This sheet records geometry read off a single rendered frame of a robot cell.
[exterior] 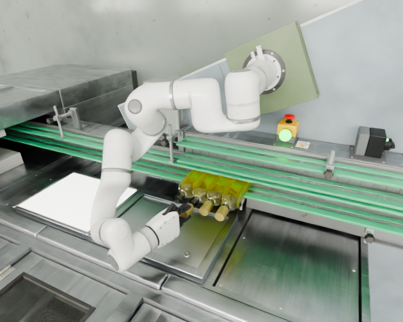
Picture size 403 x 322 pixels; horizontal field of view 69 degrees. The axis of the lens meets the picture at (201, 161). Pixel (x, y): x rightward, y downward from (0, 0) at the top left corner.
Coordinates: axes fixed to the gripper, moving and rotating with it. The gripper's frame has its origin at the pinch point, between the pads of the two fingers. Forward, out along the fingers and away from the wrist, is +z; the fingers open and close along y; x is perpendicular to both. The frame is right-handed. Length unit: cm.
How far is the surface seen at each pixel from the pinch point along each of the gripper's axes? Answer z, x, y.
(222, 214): 6.2, -11.6, 1.5
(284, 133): 38.6, -14.9, 20.6
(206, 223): 12.0, -0.1, -12.4
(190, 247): -1.7, -3.8, -12.3
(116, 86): 61, 122, 12
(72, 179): -5, 72, -13
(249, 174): 26.4, -8.9, 6.7
